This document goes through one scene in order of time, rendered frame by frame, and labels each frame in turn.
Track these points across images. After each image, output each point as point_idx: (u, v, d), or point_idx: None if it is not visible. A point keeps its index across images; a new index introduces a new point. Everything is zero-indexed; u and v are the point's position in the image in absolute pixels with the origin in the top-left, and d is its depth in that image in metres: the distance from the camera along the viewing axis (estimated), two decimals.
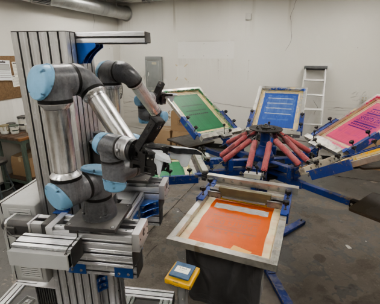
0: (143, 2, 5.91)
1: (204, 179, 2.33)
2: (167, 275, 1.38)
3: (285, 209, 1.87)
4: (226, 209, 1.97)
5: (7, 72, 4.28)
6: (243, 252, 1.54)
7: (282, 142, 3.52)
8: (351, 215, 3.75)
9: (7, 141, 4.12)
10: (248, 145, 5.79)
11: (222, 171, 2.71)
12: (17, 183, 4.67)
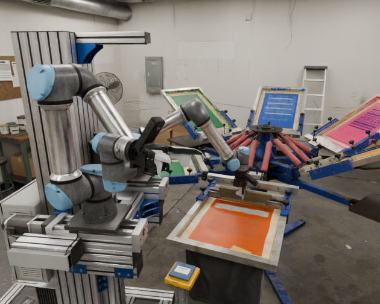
0: (143, 2, 5.91)
1: (204, 179, 2.33)
2: (167, 275, 1.38)
3: (285, 209, 1.87)
4: (226, 209, 1.97)
5: (7, 72, 4.28)
6: (243, 252, 1.54)
7: (282, 142, 3.52)
8: (351, 215, 3.75)
9: (7, 141, 4.12)
10: (248, 145, 5.79)
11: (222, 171, 2.71)
12: (17, 183, 4.67)
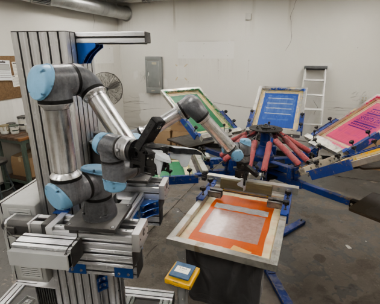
0: (143, 2, 5.91)
1: (204, 179, 2.33)
2: (167, 275, 1.38)
3: (285, 209, 1.87)
4: (226, 209, 1.97)
5: (7, 72, 4.28)
6: (243, 252, 1.54)
7: (282, 142, 3.52)
8: (351, 215, 3.75)
9: (7, 141, 4.12)
10: None
11: (222, 171, 2.71)
12: (17, 183, 4.67)
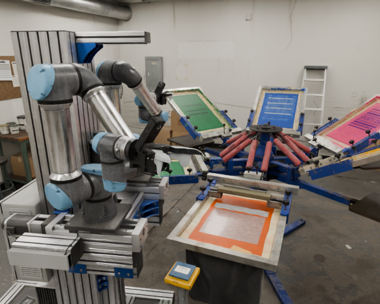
0: (143, 2, 5.91)
1: (204, 179, 2.33)
2: (167, 275, 1.38)
3: (285, 209, 1.87)
4: (226, 209, 1.97)
5: (7, 72, 4.28)
6: (243, 252, 1.54)
7: (282, 142, 3.52)
8: (351, 215, 3.75)
9: (7, 141, 4.12)
10: (248, 145, 5.79)
11: (222, 171, 2.71)
12: (17, 183, 4.67)
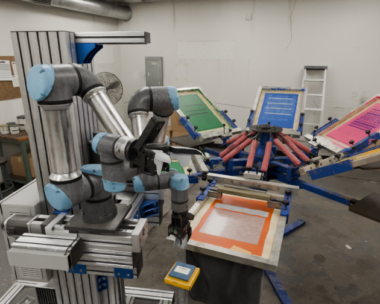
0: (143, 2, 5.91)
1: (204, 179, 2.33)
2: (167, 275, 1.38)
3: (285, 209, 1.87)
4: (226, 209, 1.97)
5: (7, 72, 4.28)
6: (243, 252, 1.54)
7: (282, 142, 3.52)
8: (351, 215, 3.75)
9: (7, 141, 4.12)
10: (248, 145, 5.79)
11: (222, 171, 2.71)
12: (17, 183, 4.67)
